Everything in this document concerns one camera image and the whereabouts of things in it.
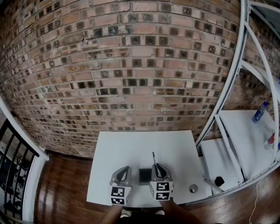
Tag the person's left shoe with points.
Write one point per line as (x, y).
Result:
(126, 212)

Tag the person's right forearm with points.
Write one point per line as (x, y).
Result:
(175, 213)

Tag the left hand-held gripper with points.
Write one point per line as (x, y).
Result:
(119, 193)

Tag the person's left forearm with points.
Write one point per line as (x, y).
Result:
(113, 214)

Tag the round grey metal cap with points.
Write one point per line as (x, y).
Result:
(193, 188)

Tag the black marker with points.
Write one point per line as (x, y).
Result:
(154, 158)

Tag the person's shoe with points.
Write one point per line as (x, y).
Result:
(126, 212)
(159, 212)

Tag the black metal railing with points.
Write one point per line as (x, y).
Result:
(13, 172)

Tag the small black object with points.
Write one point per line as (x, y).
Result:
(219, 180)

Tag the red label plastic bottle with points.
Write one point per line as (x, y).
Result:
(269, 140)

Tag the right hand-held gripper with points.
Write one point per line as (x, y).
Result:
(162, 189)

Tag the black square pen holder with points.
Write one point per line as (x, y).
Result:
(144, 176)

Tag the person's dark trousers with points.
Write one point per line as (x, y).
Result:
(144, 218)

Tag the white railing post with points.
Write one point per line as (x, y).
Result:
(32, 172)

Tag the low white platform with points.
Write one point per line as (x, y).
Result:
(221, 164)

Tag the white metal shelf frame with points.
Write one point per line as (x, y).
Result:
(235, 65)

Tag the blue label plastic bottle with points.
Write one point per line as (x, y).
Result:
(260, 112)

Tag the person's right shoe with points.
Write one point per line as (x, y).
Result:
(159, 212)

